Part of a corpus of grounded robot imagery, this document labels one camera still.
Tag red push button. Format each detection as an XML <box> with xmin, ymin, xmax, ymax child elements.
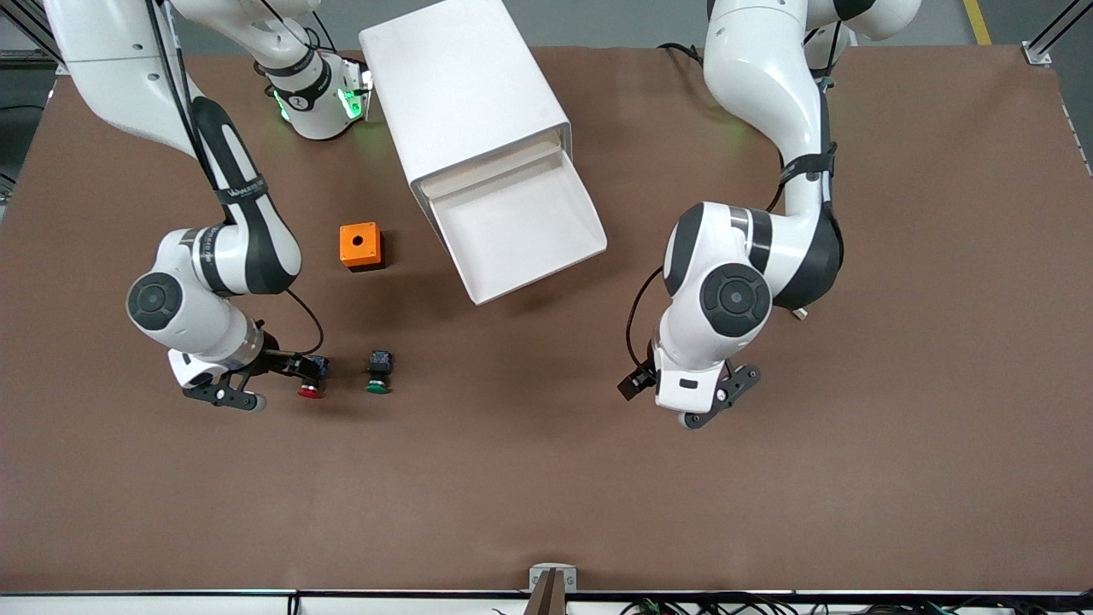
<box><xmin>297</xmin><ymin>354</ymin><xmax>331</xmax><ymax>400</ymax></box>

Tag green push button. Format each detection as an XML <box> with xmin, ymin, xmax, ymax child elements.
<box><xmin>365</xmin><ymin>349</ymin><xmax>395</xmax><ymax>395</ymax></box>

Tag brown table cover sheet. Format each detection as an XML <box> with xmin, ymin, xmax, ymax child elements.
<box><xmin>0</xmin><ymin>43</ymin><xmax>1093</xmax><ymax>595</ymax></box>

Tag dark tapered bar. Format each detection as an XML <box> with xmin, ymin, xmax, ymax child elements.
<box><xmin>523</xmin><ymin>569</ymin><xmax>570</xmax><ymax>615</ymax></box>

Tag black right camera cable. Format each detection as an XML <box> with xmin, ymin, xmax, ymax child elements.
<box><xmin>145</xmin><ymin>0</ymin><xmax>327</xmax><ymax>358</ymax></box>

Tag black camera cable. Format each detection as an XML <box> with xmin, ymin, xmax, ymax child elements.
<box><xmin>623</xmin><ymin>266</ymin><xmax>667</xmax><ymax>377</ymax></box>
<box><xmin>145</xmin><ymin>0</ymin><xmax>327</xmax><ymax>358</ymax></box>

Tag black left camera cable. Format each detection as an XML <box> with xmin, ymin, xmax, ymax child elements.
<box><xmin>623</xmin><ymin>266</ymin><xmax>667</xmax><ymax>377</ymax></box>

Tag orange button enclosure box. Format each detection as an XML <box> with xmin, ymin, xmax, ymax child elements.
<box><xmin>339</xmin><ymin>222</ymin><xmax>386</xmax><ymax>272</ymax></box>

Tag grey metal bracket plate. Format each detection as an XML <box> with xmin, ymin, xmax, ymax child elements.
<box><xmin>529</xmin><ymin>564</ymin><xmax>578</xmax><ymax>592</ymax></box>

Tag tangled black floor cables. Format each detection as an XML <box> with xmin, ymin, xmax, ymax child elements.
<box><xmin>491</xmin><ymin>594</ymin><xmax>1093</xmax><ymax>615</ymax></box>

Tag aluminium frame profile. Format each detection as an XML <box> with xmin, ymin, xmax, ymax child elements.
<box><xmin>1020</xmin><ymin>0</ymin><xmax>1093</xmax><ymax>66</ymax></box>
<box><xmin>0</xmin><ymin>0</ymin><xmax>67</xmax><ymax>76</ymax></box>

